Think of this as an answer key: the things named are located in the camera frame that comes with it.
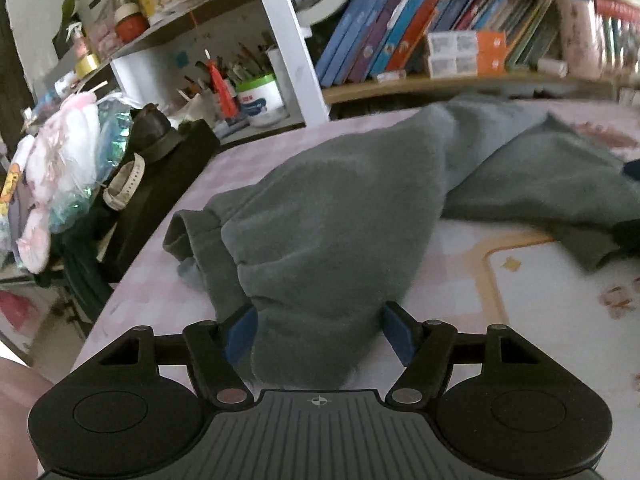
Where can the pink patterned pencil case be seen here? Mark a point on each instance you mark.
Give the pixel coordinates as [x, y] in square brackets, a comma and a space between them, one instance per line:
[580, 40]

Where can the beige wrist watch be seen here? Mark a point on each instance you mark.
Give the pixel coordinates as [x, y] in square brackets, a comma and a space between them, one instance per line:
[122, 185]

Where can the iridescent plastic bag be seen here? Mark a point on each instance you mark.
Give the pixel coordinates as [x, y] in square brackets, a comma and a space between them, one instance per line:
[112, 130]

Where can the row of thin books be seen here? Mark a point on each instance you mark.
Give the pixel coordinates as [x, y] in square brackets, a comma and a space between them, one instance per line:
[622, 30]

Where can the row of colourful books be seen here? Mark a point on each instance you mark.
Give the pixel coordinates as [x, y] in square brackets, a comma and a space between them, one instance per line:
[400, 25]

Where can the orange white carton box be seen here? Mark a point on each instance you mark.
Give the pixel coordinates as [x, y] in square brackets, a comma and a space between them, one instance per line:
[465, 65]
[465, 42]

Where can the grey sweatpants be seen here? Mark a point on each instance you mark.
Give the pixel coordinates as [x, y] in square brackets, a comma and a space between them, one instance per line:
[325, 220]

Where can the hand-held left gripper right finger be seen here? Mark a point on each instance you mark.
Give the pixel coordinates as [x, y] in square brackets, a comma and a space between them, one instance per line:
[398, 332]

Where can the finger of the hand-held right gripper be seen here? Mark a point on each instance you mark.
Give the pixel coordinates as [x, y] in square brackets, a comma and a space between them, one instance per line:
[627, 237]
[632, 170]

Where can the small white tube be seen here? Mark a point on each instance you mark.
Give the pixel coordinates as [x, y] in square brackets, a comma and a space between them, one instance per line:
[391, 76]

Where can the clear spray bottle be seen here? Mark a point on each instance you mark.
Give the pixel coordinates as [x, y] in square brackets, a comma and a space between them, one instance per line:
[79, 42]

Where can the white paper book block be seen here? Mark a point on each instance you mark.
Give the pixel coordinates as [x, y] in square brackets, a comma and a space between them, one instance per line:
[330, 0]

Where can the yellow tape roll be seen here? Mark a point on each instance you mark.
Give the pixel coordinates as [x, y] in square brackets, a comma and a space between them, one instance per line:
[87, 66]

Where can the bunch of pens and brushes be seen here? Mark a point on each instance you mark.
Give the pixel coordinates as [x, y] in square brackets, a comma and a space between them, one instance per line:
[247, 62]

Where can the red plastic bag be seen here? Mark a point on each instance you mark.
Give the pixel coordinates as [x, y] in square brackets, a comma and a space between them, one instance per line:
[15, 310]

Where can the pink checkered blanket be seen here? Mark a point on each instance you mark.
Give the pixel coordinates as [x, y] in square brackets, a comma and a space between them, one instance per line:
[450, 265]

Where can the red white bottle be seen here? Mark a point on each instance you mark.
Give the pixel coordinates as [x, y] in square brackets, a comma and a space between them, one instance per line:
[130, 25]

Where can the pink white plush toy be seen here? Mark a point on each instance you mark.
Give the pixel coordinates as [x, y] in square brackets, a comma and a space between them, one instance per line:
[55, 160]

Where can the white jar green lid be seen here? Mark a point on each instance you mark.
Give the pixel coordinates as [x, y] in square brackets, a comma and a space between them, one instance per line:
[260, 102]

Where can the small white bottle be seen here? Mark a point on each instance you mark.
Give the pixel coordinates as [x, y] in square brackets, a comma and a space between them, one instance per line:
[552, 67]

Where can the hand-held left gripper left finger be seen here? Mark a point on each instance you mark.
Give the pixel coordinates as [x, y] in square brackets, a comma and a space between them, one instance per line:
[241, 335]

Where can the green plant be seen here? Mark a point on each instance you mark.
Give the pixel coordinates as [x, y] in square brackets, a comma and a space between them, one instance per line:
[70, 10]

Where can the person's leg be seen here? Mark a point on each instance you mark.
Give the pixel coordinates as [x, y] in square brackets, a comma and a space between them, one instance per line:
[20, 420]

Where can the white wooden bookshelf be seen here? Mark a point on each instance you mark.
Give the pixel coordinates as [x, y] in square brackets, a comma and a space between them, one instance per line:
[295, 60]

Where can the black bag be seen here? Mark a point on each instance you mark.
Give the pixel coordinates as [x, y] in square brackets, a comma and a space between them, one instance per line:
[165, 195]

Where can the red glue bottle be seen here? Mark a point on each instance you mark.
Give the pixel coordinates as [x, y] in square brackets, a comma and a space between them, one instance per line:
[222, 87]

